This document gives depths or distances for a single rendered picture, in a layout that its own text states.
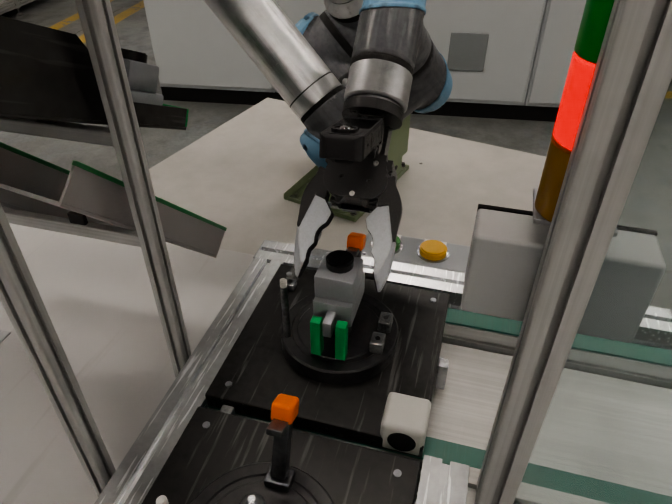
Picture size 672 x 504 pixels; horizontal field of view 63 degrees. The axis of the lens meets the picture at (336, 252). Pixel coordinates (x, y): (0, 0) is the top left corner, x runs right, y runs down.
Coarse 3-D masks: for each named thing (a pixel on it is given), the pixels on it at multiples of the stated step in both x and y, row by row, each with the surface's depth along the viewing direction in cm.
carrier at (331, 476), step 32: (192, 416) 58; (224, 416) 58; (192, 448) 55; (224, 448) 55; (256, 448) 55; (320, 448) 55; (352, 448) 55; (160, 480) 52; (192, 480) 52; (224, 480) 50; (256, 480) 50; (288, 480) 49; (320, 480) 52; (352, 480) 52; (384, 480) 52; (416, 480) 52
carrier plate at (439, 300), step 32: (384, 288) 74; (416, 288) 74; (256, 320) 69; (416, 320) 69; (256, 352) 65; (416, 352) 65; (224, 384) 61; (256, 384) 61; (288, 384) 61; (320, 384) 61; (352, 384) 61; (384, 384) 61; (416, 384) 61; (256, 416) 60; (320, 416) 58; (352, 416) 58; (384, 448) 57
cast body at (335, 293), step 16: (336, 256) 59; (352, 256) 59; (320, 272) 59; (336, 272) 58; (352, 272) 59; (320, 288) 59; (336, 288) 58; (352, 288) 58; (320, 304) 59; (336, 304) 59; (352, 304) 59; (336, 320) 60; (352, 320) 60
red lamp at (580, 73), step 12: (576, 60) 30; (576, 72) 30; (588, 72) 29; (576, 84) 30; (588, 84) 29; (564, 96) 31; (576, 96) 30; (564, 108) 31; (576, 108) 30; (564, 120) 32; (576, 120) 31; (564, 132) 32; (576, 132) 31; (564, 144) 32
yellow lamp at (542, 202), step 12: (552, 144) 33; (552, 156) 33; (564, 156) 32; (552, 168) 33; (564, 168) 32; (540, 180) 35; (552, 180) 34; (540, 192) 35; (552, 192) 34; (540, 204) 35; (552, 204) 34; (552, 216) 34
